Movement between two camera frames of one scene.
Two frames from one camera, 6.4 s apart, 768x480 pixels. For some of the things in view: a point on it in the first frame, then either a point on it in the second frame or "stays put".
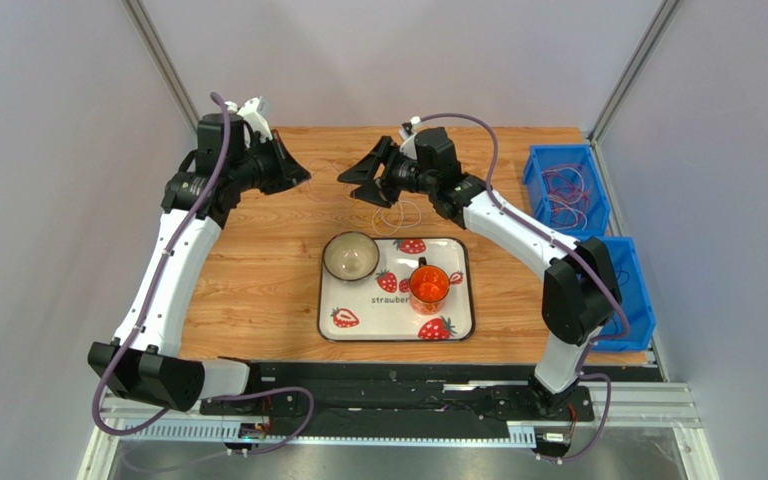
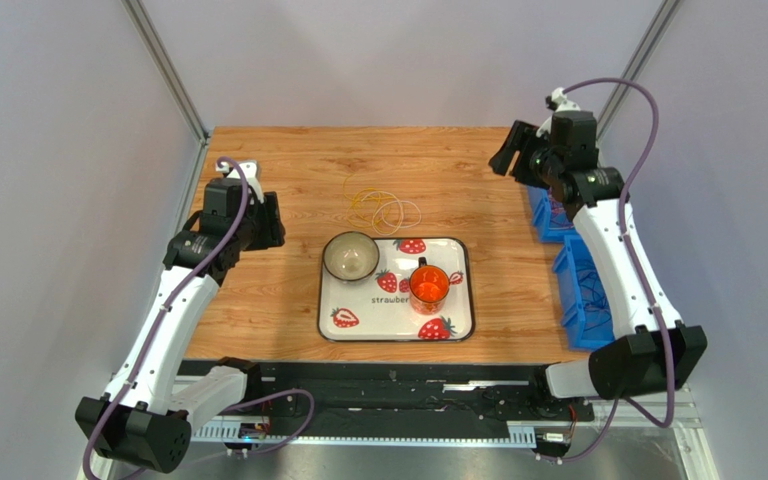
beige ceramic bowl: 351,256 stays put
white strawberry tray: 378,308 stays put
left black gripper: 288,172 → 273,230
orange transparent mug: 429,286 stays put
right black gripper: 384,173 → 522,158
